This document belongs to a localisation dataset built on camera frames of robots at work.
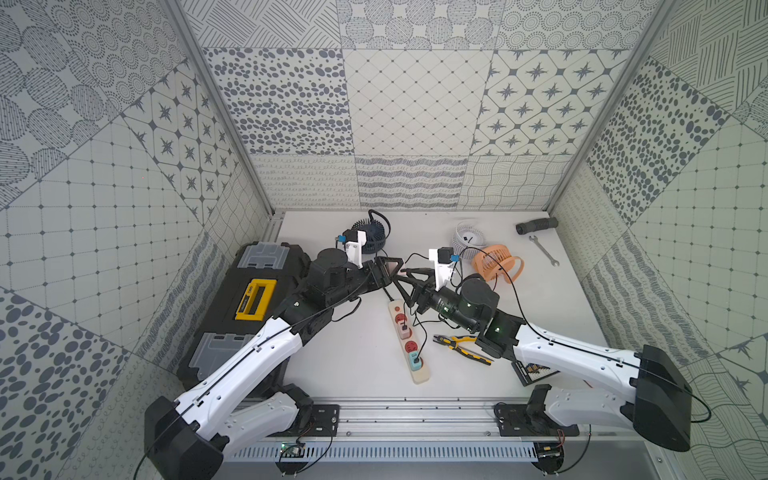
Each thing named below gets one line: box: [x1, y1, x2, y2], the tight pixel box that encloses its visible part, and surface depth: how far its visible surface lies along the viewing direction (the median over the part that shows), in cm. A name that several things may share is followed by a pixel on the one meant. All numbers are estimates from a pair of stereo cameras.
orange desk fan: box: [472, 244, 525, 284], surface depth 95 cm
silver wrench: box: [529, 235, 560, 267], surface depth 112 cm
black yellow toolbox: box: [178, 242, 310, 391], surface depth 79 cm
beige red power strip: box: [388, 300, 430, 385], surface depth 85 cm
